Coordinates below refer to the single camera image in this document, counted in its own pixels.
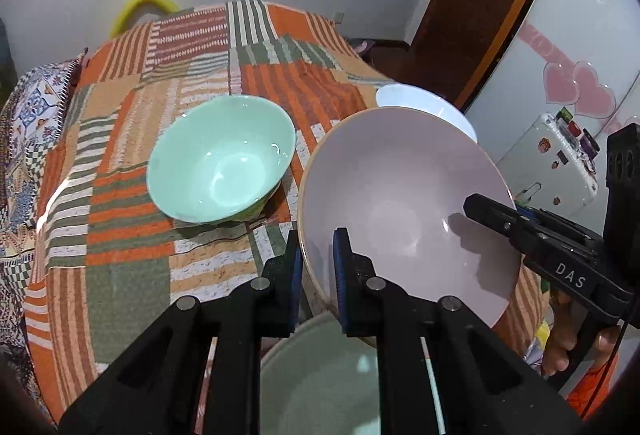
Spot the wooden door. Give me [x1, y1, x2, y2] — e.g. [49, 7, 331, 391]
[407, 0, 548, 106]

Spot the mint green bowl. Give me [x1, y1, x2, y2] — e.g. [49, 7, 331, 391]
[146, 95, 297, 224]

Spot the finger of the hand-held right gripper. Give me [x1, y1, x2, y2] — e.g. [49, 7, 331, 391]
[463, 194, 596, 261]
[517, 206, 603, 248]

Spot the white bowl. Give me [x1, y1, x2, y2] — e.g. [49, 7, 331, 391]
[375, 84, 479, 144]

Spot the pink bowl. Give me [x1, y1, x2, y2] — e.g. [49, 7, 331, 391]
[297, 106, 522, 350]

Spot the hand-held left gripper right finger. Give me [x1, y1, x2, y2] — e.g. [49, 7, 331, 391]
[332, 227, 583, 435]

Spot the white suitcase with stickers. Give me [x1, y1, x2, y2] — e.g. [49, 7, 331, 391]
[492, 112, 601, 236]

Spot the white wardrobe sliding door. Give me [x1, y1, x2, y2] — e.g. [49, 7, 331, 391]
[462, 0, 640, 196]

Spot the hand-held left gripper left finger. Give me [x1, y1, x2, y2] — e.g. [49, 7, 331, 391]
[59, 230, 304, 435]

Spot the blue patterned quilt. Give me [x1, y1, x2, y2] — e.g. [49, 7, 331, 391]
[0, 48, 90, 421]

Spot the person's right hand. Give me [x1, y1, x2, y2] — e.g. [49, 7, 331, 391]
[541, 290, 622, 377]

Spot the striped patchwork blanket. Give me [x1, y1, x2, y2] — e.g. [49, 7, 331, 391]
[25, 0, 546, 426]

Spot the mint green plate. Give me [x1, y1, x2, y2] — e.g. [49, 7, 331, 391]
[260, 312, 447, 435]

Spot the dark backpack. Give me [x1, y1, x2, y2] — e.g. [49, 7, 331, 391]
[350, 39, 381, 58]

